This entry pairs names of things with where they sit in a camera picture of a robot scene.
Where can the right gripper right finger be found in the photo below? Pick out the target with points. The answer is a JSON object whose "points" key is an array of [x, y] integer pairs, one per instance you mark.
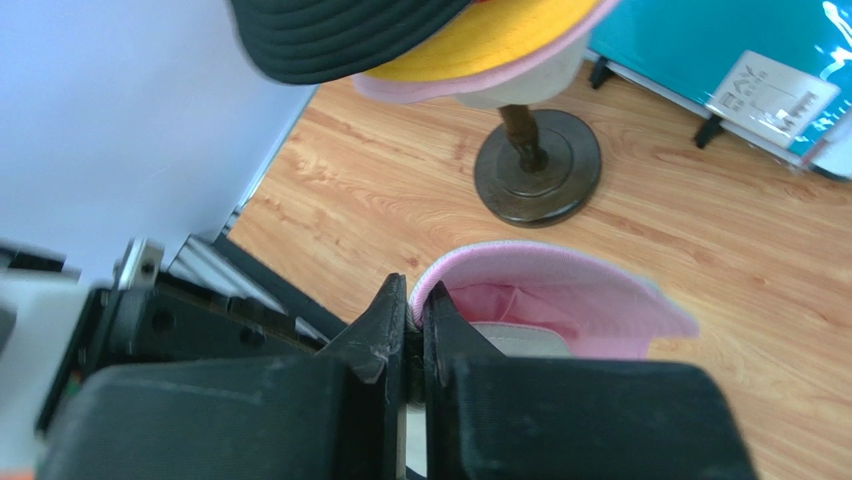
{"points": [[491, 416]]}

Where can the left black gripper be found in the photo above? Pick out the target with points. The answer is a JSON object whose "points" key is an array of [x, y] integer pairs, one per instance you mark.
{"points": [[169, 320]]}

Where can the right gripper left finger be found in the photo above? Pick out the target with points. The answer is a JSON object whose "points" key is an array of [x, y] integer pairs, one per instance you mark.
{"points": [[337, 413]]}

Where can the pink beige hat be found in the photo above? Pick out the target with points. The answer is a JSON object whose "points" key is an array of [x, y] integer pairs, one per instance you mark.
{"points": [[533, 299]]}

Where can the black hat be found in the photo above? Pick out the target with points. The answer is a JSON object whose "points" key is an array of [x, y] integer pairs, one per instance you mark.
{"points": [[313, 42]]}

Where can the pink bucket hat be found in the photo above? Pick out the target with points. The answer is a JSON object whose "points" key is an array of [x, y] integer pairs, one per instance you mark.
{"points": [[414, 92]]}

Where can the yellow bucket hat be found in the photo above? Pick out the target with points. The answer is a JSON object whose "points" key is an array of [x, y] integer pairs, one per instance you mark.
{"points": [[486, 35]]}

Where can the dark round stand base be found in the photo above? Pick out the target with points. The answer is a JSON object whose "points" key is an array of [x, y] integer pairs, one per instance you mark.
{"points": [[538, 168]]}

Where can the cream mannequin head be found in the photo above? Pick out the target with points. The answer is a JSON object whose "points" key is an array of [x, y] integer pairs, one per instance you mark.
{"points": [[536, 85]]}

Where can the teal fabric in plastic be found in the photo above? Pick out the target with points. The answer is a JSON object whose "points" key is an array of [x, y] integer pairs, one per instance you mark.
{"points": [[780, 70]]}

